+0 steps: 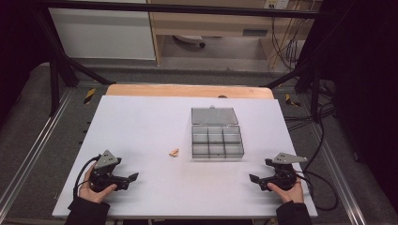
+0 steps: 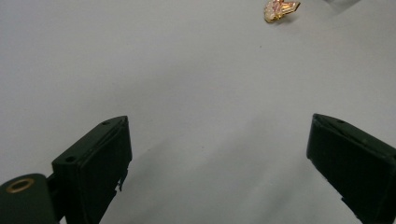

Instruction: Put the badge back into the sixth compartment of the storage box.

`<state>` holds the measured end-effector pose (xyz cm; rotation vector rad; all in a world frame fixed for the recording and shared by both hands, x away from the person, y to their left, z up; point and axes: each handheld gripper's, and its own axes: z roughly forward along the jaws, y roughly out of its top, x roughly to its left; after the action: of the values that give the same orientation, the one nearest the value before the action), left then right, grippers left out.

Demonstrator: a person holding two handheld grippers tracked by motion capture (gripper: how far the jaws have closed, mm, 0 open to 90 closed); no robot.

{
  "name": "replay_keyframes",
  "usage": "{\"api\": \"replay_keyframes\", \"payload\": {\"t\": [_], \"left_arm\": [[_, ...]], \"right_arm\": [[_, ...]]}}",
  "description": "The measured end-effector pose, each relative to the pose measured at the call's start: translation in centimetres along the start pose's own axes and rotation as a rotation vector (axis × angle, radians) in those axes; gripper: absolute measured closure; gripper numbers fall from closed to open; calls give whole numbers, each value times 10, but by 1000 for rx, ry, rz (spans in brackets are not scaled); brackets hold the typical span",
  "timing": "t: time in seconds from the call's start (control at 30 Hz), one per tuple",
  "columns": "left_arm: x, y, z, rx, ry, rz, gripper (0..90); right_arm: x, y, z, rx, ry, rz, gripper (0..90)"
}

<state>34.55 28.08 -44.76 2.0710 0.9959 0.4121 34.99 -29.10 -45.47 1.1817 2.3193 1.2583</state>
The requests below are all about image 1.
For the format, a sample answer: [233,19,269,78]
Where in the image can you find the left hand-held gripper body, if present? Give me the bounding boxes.
[89,149,130,193]

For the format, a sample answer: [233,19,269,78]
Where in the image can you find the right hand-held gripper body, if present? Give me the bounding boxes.
[264,152,309,192]

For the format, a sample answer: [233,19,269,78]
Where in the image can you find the clear plastic compartment box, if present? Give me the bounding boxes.
[190,105,246,161]

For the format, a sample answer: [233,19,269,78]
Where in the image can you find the person's right hand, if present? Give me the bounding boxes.
[267,178,305,204]

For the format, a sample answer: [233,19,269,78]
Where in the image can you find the person's left hand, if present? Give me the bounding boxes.
[77,164,118,204]

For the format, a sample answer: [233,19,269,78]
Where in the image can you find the yellow black tape strip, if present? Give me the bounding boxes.
[283,93,302,108]
[83,87,97,106]

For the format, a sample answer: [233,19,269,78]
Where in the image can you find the wooden table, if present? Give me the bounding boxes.
[105,83,275,100]

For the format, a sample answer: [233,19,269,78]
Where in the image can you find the white cabinet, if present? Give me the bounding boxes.
[48,0,157,61]

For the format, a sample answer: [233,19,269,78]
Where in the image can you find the office chair base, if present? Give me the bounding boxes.
[173,34,207,49]

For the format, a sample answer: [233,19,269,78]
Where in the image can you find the wooden desk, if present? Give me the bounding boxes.
[145,0,324,68]

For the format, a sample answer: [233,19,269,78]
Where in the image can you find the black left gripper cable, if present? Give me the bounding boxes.
[72,155,101,199]

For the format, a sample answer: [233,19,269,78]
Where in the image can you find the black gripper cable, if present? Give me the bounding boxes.
[72,155,101,199]
[294,170,340,212]

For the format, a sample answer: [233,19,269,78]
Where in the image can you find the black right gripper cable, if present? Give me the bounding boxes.
[294,170,340,212]

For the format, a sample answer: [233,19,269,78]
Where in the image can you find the aluminium floor rail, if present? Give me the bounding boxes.
[308,123,369,225]
[0,88,76,217]

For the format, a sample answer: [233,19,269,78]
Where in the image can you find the black floor cables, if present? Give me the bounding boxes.
[282,78,339,172]

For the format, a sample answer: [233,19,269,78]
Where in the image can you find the hanging cable bundle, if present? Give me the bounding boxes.
[269,8,309,72]

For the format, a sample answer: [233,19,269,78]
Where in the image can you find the black metal frame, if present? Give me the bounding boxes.
[29,0,341,118]

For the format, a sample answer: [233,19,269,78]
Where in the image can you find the white wall socket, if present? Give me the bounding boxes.
[263,0,291,10]

